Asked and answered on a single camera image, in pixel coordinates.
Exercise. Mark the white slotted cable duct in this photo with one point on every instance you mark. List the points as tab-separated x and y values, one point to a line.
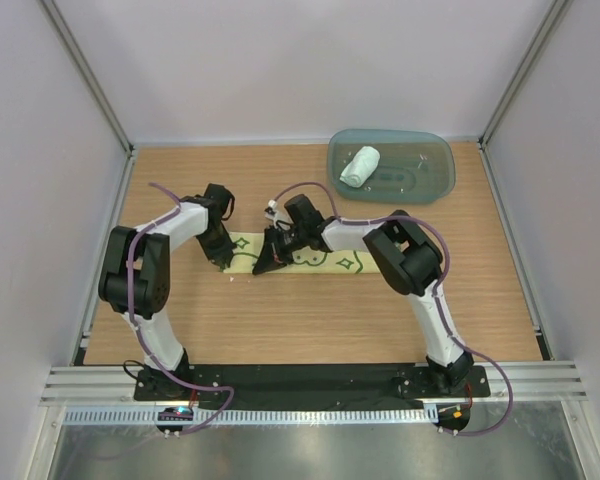
177	415

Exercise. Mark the aluminium front rail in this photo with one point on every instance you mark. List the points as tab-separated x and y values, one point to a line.
109	385

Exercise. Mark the green patterned towel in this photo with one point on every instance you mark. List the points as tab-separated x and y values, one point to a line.
305	261

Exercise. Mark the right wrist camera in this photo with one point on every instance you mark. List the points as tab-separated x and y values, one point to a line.
303	213

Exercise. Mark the right aluminium frame post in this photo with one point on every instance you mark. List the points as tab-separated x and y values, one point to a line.
539	41

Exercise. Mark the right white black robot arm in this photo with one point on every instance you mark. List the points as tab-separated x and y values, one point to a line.
408	260

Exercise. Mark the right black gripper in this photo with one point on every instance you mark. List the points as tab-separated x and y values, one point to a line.
273	255

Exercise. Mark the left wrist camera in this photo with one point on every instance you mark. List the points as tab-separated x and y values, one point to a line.
222	198

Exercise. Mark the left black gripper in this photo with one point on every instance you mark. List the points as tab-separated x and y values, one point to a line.
224	252

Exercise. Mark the left aluminium frame post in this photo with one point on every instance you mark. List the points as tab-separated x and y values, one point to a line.
86	73

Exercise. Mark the light mint green towel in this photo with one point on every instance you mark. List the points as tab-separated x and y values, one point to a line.
361	167

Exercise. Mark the aluminium frame post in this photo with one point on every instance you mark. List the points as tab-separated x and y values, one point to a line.
86	73
539	41

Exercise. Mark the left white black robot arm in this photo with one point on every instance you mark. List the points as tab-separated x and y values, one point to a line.
135	279

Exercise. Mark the teal transparent plastic basin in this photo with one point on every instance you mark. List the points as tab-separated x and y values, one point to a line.
414	168

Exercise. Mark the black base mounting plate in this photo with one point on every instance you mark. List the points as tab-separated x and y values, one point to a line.
310	386

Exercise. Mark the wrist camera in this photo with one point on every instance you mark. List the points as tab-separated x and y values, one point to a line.
303	213
222	198

